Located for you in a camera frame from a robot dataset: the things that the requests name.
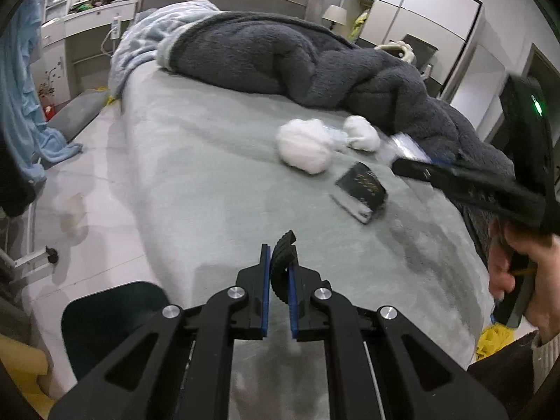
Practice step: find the dark grey fleece blanket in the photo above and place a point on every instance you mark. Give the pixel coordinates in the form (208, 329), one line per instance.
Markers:
(262, 57)

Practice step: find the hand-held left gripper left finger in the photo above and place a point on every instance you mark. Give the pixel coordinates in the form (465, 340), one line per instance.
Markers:
(264, 297)

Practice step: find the clear plastic bag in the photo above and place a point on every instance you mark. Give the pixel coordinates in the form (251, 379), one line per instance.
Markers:
(404, 146)

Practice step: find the bed with grey sheet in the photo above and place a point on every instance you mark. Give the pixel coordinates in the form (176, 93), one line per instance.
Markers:
(197, 175)

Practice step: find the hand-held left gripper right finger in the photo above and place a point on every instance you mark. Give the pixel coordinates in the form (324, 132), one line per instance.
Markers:
(292, 306)

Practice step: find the black ribbed strip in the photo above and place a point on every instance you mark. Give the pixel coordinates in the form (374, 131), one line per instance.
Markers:
(282, 249)

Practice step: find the person's right forearm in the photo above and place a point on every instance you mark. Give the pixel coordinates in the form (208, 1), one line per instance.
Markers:
(547, 356)

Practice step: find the white power strip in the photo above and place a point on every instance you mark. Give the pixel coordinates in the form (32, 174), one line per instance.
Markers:
(116, 26)

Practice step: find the dressing table clutter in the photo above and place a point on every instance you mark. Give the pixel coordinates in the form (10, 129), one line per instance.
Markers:
(87, 6)

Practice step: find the person's right hand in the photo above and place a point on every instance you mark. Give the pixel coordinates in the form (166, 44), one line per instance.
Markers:
(544, 280)

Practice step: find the bedside lamp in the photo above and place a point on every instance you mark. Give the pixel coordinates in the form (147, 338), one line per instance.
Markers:
(336, 14)

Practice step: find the white wardrobe with black frame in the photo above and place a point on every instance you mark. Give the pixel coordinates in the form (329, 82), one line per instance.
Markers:
(437, 4)

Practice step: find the black fleece garment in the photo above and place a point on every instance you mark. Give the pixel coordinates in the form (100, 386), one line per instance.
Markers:
(13, 183)

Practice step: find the yellow crumpled cloth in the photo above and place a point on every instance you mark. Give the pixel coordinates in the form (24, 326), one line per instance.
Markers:
(494, 341)
(106, 94)

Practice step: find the grey office chair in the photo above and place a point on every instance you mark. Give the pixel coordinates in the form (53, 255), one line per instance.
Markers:
(422, 46)

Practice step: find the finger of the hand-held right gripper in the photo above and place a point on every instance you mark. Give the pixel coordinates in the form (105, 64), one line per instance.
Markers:
(481, 192)

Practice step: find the white dressing table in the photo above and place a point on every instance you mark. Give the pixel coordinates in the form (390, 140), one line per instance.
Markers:
(87, 24)

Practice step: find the blue patterned duvet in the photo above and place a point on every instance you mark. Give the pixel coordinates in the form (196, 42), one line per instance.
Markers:
(140, 39)

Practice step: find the brown door frame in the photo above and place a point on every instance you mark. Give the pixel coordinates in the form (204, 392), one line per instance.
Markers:
(542, 63)

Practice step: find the yellow-green garment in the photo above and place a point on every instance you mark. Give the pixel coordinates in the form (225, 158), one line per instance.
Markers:
(359, 24)

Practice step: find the dark teal trash bin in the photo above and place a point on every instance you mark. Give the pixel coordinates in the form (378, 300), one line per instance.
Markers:
(109, 315)

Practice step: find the grey floor cushion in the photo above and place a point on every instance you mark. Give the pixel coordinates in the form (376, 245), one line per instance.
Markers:
(74, 113)

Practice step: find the small red object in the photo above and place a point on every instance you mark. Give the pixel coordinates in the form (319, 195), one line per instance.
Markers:
(49, 111)

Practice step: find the white board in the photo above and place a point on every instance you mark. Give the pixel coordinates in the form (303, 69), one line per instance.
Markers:
(477, 78)

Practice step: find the shiny black box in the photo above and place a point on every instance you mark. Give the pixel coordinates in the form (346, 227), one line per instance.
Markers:
(363, 190)

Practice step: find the small white paper wad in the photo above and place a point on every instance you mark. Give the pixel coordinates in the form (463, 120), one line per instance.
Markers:
(361, 133)

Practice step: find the white clothes rack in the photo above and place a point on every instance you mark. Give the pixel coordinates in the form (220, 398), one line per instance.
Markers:
(35, 259)

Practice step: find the green white cat bed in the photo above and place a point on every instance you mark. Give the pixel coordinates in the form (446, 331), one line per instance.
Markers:
(400, 50)

